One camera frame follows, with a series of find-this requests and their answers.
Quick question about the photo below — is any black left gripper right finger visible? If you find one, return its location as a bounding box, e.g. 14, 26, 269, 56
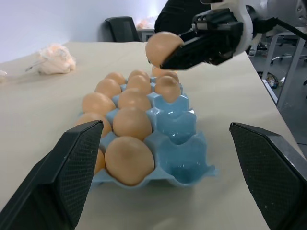
229, 122, 307, 230

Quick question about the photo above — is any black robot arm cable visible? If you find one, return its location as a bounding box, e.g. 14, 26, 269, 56
273, 18, 307, 42

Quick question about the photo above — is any crumpled clear plastic bag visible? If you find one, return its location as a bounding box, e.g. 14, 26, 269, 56
25, 43, 78, 75

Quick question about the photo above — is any grey cabinet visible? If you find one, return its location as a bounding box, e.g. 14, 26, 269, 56
136, 27, 156, 43

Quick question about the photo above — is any clutter on the floor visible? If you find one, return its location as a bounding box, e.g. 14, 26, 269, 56
263, 72, 286, 89

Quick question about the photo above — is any black office chair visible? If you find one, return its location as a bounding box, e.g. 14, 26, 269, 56
105, 16, 142, 43

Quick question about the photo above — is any person in black clothing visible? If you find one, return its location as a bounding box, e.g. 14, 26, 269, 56
154, 0, 213, 36

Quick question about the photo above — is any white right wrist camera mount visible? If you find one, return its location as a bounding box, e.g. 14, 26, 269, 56
222, 0, 262, 58

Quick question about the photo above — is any clear bag on cabinet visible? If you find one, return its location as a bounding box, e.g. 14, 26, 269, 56
135, 14, 159, 30

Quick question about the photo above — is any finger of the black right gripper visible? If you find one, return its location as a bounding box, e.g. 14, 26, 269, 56
159, 34, 213, 71
177, 29, 201, 44

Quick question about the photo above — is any brown egg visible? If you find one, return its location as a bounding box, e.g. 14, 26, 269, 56
104, 136, 155, 186
73, 112, 114, 139
151, 65, 170, 77
93, 147, 106, 175
112, 106, 153, 142
94, 78, 122, 97
82, 92, 117, 118
118, 88, 153, 112
126, 75, 153, 94
154, 76, 181, 104
160, 70, 180, 84
128, 69, 151, 80
145, 32, 185, 68
104, 72, 126, 86

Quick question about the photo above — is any blue plastic egg tray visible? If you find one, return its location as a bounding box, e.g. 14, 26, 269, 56
76, 76, 219, 188

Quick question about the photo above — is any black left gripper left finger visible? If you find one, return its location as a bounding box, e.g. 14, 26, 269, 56
0, 119, 104, 230

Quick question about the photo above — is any white desk with metal legs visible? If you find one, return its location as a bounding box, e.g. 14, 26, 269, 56
260, 25, 307, 107

